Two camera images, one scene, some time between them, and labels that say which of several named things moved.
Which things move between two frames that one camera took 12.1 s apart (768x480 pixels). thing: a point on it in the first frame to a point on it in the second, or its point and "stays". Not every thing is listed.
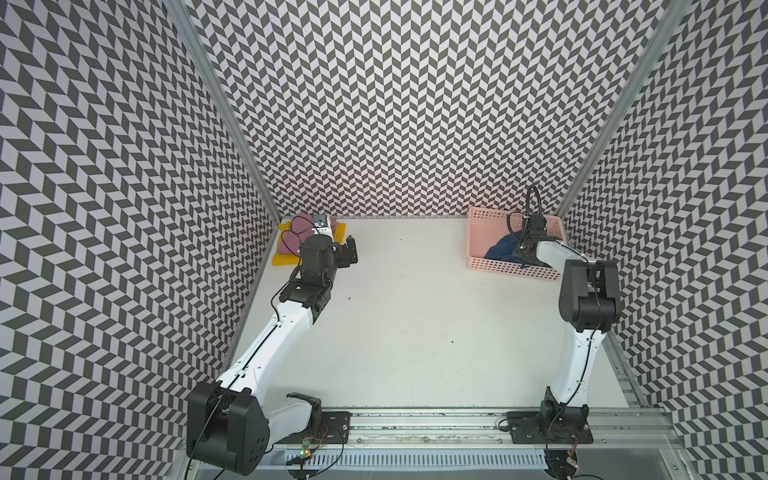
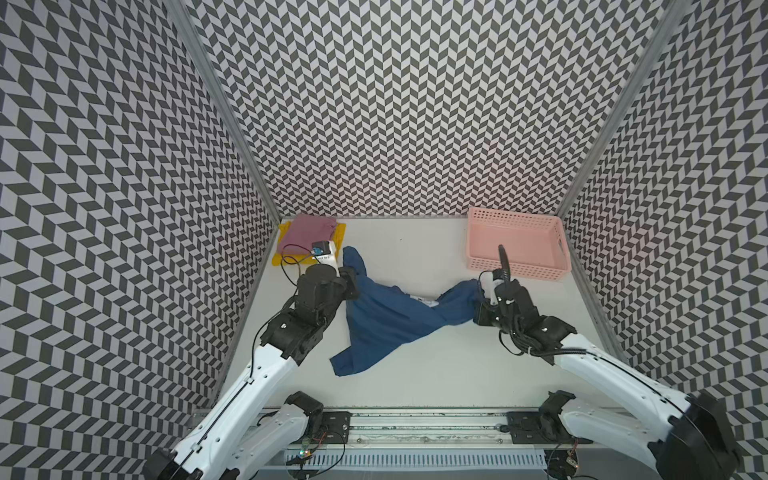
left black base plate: x=336 y=426 stays
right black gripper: x=519 y=253 to x=481 y=313
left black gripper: x=343 y=258 to x=346 y=279
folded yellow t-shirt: x=291 y=259 stays
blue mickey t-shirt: x=503 y=249 to x=382 y=312
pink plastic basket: x=486 y=227 stays
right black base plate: x=524 y=427 stays
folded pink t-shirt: x=291 y=240 stays
